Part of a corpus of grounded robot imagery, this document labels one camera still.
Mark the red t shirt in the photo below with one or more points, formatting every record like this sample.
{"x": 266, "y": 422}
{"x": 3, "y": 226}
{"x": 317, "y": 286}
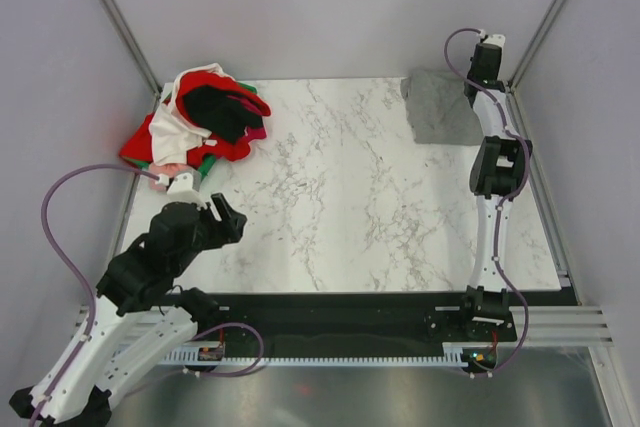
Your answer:
{"x": 194, "y": 80}

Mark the black t shirt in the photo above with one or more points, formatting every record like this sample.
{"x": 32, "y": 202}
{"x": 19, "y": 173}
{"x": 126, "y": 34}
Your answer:
{"x": 228, "y": 115}

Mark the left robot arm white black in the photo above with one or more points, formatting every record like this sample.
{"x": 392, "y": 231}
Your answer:
{"x": 93, "y": 375}

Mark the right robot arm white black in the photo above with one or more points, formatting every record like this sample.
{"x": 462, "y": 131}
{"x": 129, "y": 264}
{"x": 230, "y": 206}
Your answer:
{"x": 498, "y": 175}

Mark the white slotted cable duct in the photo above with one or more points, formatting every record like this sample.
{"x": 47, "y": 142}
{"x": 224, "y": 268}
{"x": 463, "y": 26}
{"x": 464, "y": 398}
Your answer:
{"x": 202, "y": 355}

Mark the right aluminium frame post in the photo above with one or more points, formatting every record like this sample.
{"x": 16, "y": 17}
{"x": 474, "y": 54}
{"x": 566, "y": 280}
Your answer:
{"x": 543, "y": 29}

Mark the pink t shirt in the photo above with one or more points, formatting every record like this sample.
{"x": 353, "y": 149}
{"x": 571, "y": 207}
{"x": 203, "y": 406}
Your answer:
{"x": 165, "y": 174}

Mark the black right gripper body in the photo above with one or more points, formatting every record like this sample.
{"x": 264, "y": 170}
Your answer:
{"x": 471, "y": 76}

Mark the grey t shirt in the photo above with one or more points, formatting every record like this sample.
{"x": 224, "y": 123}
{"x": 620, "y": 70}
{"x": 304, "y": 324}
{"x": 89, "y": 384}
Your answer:
{"x": 437, "y": 110}

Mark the aluminium frame post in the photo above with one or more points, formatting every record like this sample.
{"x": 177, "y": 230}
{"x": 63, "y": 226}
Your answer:
{"x": 543, "y": 29}
{"x": 128, "y": 39}

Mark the aluminium extrusion rail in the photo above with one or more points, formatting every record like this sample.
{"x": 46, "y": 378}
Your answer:
{"x": 565, "y": 327}

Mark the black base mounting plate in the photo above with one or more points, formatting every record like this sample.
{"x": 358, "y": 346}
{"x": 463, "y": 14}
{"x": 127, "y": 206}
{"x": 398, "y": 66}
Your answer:
{"x": 245, "y": 339}

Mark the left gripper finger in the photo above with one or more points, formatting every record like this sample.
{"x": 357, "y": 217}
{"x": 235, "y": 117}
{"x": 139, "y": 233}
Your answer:
{"x": 231, "y": 228}
{"x": 222, "y": 207}

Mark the left aluminium frame post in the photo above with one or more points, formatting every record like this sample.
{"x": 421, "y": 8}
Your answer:
{"x": 128, "y": 39}

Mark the green t shirt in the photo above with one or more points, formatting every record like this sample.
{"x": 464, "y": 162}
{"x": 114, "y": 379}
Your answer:
{"x": 137, "y": 150}

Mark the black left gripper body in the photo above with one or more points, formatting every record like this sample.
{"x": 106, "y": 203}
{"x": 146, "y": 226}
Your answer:
{"x": 209, "y": 232}

